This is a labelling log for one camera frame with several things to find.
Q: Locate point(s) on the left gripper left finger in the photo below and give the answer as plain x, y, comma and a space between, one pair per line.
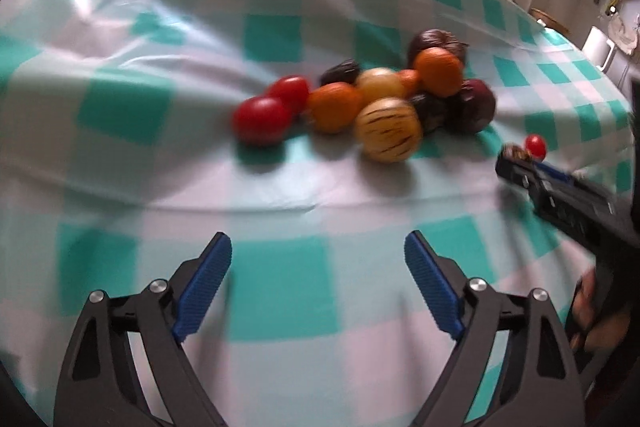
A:
99, 383

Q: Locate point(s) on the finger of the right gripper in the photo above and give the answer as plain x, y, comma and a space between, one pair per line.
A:
553, 173
522, 174

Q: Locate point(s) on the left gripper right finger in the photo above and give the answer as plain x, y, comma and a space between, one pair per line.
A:
511, 364

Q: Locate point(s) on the dark brown fruit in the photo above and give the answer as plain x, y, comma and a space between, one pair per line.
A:
516, 152

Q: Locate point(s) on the orange mandarin top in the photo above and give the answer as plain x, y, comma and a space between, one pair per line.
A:
440, 72

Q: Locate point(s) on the orange mandarin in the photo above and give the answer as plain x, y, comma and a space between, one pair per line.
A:
333, 108
440, 72

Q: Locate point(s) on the striped yellow melon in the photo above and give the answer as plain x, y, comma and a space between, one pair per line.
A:
388, 130

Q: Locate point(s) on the red tomato front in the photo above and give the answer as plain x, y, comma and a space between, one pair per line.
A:
261, 121

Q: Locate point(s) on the dark mangosteen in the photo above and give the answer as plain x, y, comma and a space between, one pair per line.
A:
431, 111
347, 72

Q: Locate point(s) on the right hand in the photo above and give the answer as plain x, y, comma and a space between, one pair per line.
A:
606, 333

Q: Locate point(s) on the small red cherry tomato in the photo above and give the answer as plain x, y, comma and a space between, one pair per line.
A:
536, 146

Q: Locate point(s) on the wrinkled passion fruit right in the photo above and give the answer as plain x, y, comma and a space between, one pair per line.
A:
471, 109

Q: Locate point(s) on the wrinkled passion fruit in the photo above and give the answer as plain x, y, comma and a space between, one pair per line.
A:
471, 109
436, 38

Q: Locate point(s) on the white kettle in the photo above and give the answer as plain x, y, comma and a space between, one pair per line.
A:
599, 49

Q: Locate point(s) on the small orange fruit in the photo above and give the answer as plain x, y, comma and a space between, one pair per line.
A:
410, 82

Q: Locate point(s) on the wrinkled passion fruit back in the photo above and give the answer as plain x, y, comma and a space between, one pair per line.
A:
436, 38

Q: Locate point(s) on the pale yellow round fruit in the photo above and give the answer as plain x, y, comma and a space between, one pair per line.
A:
377, 83

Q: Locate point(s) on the red tomato rear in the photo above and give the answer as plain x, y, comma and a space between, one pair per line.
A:
293, 92

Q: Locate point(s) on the teal white checkered tablecloth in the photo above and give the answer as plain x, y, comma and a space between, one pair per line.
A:
118, 163

